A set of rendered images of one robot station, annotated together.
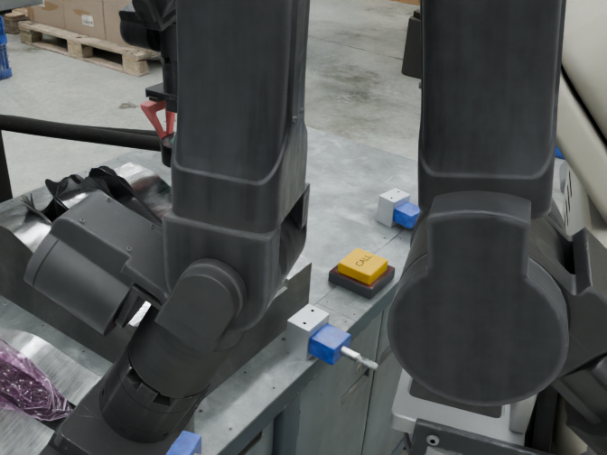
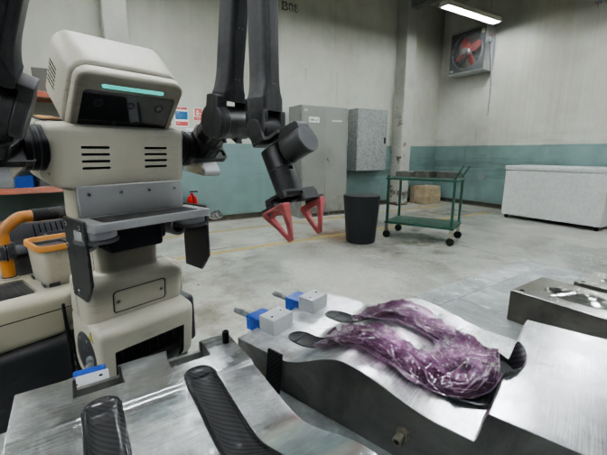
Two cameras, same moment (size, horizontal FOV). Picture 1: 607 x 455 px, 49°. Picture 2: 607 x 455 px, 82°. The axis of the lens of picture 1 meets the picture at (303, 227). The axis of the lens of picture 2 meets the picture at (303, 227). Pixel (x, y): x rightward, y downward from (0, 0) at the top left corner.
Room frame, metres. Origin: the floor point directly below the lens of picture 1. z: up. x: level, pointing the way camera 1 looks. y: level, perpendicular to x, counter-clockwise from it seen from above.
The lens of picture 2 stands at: (1.00, 0.43, 1.17)
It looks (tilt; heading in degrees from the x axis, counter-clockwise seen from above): 12 degrees down; 204
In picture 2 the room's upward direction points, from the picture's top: straight up
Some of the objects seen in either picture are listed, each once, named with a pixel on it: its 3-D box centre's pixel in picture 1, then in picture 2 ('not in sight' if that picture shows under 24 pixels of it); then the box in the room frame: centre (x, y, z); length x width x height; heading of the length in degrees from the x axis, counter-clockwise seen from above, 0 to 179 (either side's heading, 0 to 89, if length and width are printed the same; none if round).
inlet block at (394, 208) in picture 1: (413, 217); not in sight; (1.09, -0.20, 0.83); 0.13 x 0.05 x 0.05; 47
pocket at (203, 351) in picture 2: not in sight; (187, 365); (0.67, 0.11, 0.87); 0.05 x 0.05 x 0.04; 58
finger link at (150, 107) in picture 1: (171, 118); not in sight; (1.01, 0.22, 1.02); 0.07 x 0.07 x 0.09; 59
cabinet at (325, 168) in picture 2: not in sight; (319, 162); (-5.12, -1.99, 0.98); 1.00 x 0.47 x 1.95; 145
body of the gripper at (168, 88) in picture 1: (182, 78); not in sight; (1.00, 0.20, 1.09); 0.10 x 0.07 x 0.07; 59
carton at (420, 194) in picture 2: not in sight; (424, 194); (-7.64, -0.31, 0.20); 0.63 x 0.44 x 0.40; 145
